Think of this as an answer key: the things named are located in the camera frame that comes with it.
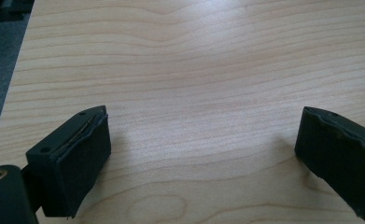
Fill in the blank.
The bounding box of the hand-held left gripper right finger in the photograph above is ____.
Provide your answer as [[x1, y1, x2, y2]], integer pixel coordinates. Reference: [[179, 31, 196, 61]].
[[294, 105, 365, 223]]

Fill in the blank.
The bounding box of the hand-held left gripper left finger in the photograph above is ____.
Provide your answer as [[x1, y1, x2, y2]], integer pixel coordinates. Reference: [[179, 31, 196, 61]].
[[25, 105, 112, 218]]

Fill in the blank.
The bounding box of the black stand base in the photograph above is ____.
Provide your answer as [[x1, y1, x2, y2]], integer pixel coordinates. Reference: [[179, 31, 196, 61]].
[[0, 0, 35, 22]]

